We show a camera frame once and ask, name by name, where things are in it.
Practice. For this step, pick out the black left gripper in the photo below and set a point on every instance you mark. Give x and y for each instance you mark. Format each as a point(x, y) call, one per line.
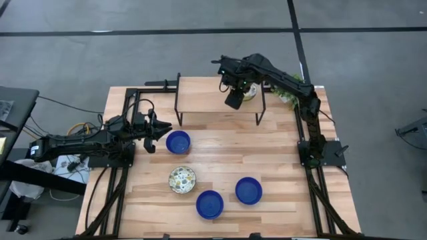
point(143, 125)

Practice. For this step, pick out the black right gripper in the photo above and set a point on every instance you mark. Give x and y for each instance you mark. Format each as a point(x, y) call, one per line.
point(233, 71)

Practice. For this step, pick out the yellow pear-patterned ceramic bowl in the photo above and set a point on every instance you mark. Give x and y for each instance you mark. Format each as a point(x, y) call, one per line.
point(182, 180)
point(252, 93)

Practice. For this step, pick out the blue plastic bowl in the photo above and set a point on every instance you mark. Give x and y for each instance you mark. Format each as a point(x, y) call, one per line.
point(209, 204)
point(178, 142)
point(249, 190)

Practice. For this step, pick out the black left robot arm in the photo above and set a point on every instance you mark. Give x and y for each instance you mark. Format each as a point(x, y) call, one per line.
point(73, 145)

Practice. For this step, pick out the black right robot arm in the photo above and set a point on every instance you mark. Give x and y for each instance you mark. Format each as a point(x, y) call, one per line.
point(287, 78)

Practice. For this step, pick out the wooden shelf with black legs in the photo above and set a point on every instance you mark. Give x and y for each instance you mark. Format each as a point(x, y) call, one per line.
point(203, 96)

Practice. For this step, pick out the green plant in white pot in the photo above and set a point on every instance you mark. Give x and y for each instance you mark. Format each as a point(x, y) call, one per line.
point(287, 95)

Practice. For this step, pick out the white power strip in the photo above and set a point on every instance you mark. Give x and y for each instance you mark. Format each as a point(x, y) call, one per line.
point(71, 168)

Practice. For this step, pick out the white plastic bag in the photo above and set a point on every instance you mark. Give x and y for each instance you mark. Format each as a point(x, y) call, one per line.
point(26, 181)

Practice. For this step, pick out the black desk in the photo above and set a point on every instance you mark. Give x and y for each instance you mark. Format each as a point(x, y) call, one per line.
point(16, 100)

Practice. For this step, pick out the black aluminium table frame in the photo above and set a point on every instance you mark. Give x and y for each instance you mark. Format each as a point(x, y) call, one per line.
point(335, 156)

